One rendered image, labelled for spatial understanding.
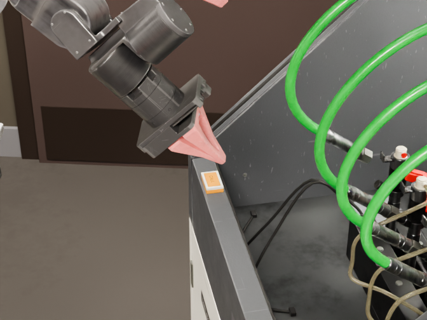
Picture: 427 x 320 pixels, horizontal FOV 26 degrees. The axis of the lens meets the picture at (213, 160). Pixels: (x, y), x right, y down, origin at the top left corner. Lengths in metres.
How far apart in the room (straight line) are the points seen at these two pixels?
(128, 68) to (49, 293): 1.82
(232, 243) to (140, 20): 0.52
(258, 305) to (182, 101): 0.38
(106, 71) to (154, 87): 0.06
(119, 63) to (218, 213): 0.52
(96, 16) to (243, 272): 0.51
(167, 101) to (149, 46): 0.08
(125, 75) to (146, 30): 0.06
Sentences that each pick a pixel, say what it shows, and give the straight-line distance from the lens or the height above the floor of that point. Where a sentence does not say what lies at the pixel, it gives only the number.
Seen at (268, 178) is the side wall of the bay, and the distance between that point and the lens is 1.73.
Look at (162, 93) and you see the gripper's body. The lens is 1.10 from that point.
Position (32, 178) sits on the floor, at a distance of 3.35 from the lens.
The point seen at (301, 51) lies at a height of 1.31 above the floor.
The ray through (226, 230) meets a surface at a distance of 1.50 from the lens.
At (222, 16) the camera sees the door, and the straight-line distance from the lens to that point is 3.04.
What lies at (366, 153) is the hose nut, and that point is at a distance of 1.36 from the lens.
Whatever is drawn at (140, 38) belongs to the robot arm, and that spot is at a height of 1.40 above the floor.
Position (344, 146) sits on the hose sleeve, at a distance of 1.34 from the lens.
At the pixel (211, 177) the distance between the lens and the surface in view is 1.60.
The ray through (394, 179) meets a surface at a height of 1.26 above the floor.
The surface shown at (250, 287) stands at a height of 0.95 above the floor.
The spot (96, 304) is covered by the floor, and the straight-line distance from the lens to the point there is 2.80.
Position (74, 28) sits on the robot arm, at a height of 1.41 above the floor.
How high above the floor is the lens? 1.87
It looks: 33 degrees down
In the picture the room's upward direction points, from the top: straight up
